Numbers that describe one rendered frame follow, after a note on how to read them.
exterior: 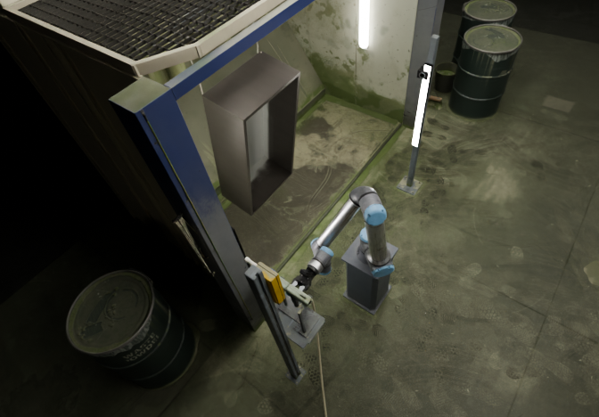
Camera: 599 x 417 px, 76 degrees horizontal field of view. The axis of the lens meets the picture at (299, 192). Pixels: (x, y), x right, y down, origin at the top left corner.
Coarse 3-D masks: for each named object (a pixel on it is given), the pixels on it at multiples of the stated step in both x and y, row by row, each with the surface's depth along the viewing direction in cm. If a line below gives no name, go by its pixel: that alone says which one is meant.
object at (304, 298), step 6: (246, 258) 230; (252, 264) 228; (282, 282) 217; (288, 282) 217; (288, 288) 214; (294, 288) 214; (294, 294) 212; (300, 294) 209; (306, 294) 211; (294, 300) 221; (300, 300) 210; (306, 300) 208; (312, 300) 212; (294, 306) 229; (306, 306) 211
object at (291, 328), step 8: (288, 296) 249; (280, 312) 243; (312, 312) 240; (288, 320) 239; (320, 320) 237; (288, 328) 236; (296, 328) 235; (288, 336) 232; (296, 336) 232; (304, 344) 228
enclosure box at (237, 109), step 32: (256, 64) 265; (224, 96) 246; (256, 96) 248; (288, 96) 290; (224, 128) 258; (256, 128) 331; (288, 128) 318; (224, 160) 292; (256, 160) 366; (288, 160) 353; (224, 192) 338; (256, 192) 349
